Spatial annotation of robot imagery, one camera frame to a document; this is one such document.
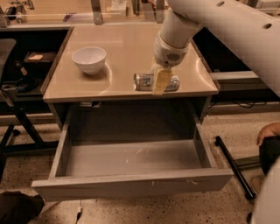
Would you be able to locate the open grey top drawer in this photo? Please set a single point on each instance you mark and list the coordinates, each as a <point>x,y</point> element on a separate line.
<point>129,150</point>

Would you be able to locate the person's brown shoe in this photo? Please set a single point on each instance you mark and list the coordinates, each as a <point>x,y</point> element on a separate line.
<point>256,183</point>

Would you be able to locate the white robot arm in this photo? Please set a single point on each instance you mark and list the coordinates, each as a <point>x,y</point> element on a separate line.
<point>253,37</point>

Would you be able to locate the person's dark trouser leg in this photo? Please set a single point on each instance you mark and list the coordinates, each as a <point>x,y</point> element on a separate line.
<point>269,151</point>

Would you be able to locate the black office chair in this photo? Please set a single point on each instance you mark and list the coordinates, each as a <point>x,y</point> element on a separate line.
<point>6,47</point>

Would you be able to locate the person's hand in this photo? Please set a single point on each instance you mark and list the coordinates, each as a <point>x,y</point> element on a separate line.
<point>270,130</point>

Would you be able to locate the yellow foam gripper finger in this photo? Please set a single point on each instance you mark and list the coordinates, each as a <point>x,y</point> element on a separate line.
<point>162,77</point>

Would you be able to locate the white ceramic bowl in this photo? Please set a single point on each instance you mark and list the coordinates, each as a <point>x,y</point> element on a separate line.
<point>90,60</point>

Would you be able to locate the black rod on floor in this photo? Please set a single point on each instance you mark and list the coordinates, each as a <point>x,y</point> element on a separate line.
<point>249,193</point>

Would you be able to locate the dark shoe lower left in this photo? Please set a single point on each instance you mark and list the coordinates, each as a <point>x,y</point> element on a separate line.
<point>19,208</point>

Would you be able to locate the beige cabinet desk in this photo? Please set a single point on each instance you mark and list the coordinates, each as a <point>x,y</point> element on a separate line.
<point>129,51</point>

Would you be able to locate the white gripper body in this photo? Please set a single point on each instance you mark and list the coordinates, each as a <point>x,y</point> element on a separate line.
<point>168,54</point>

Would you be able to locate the silver redbull can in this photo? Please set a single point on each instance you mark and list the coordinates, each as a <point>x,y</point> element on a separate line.
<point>144,82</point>

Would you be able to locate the dark box with label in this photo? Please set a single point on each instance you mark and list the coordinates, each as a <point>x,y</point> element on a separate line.
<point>40,57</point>

